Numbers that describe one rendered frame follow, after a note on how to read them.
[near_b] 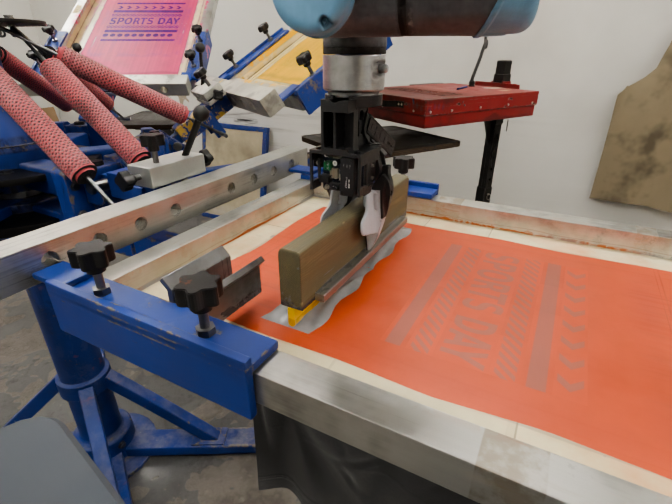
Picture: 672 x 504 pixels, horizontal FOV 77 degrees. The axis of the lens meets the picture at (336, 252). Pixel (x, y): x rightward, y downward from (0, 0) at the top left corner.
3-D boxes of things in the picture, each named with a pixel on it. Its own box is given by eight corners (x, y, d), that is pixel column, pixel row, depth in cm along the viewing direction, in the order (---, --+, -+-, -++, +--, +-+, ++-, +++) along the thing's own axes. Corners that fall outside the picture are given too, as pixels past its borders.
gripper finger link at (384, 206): (360, 219, 59) (352, 157, 56) (365, 215, 61) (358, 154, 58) (391, 219, 57) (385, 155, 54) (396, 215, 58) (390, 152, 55)
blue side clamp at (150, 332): (282, 387, 44) (278, 332, 41) (251, 421, 40) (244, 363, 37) (97, 310, 56) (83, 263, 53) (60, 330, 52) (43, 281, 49)
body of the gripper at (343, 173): (308, 194, 55) (305, 95, 49) (339, 178, 62) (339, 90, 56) (361, 203, 51) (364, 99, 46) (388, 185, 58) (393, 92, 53)
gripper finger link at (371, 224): (353, 262, 58) (343, 196, 54) (370, 246, 62) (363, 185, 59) (373, 264, 56) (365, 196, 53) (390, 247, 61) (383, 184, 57)
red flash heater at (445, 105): (453, 106, 201) (456, 79, 196) (539, 118, 166) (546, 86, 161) (346, 116, 172) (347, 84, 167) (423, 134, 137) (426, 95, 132)
